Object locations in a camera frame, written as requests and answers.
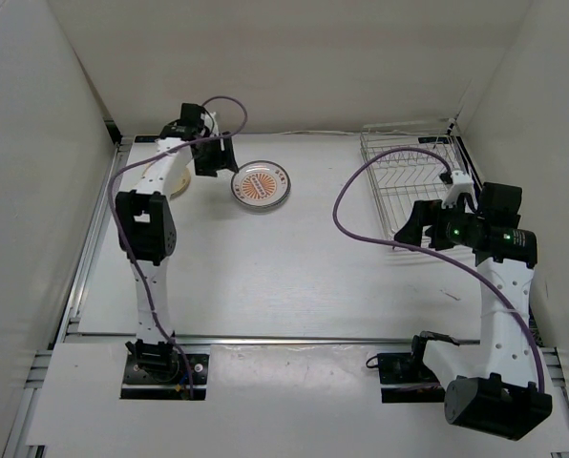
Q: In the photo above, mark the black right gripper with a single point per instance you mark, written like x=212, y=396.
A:
x=426, y=213

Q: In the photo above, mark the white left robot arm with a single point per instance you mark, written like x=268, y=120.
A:
x=147, y=232

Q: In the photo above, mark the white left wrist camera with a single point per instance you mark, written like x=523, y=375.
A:
x=211, y=127

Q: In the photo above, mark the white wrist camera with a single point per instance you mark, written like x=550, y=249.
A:
x=211, y=127
x=458, y=184

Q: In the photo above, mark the white plate orange pattern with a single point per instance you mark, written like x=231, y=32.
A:
x=261, y=185

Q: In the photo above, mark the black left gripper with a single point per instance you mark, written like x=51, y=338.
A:
x=221, y=159

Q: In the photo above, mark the white front cover board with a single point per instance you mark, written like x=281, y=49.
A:
x=268, y=401

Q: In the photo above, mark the wire dish rack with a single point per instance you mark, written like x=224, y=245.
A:
x=413, y=172

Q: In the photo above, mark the cream plate with calligraphy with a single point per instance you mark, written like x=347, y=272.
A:
x=179, y=183

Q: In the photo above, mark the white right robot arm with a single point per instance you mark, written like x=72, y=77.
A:
x=497, y=386

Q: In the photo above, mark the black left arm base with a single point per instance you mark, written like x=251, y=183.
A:
x=172, y=385

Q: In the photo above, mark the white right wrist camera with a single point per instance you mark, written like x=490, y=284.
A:
x=458, y=184

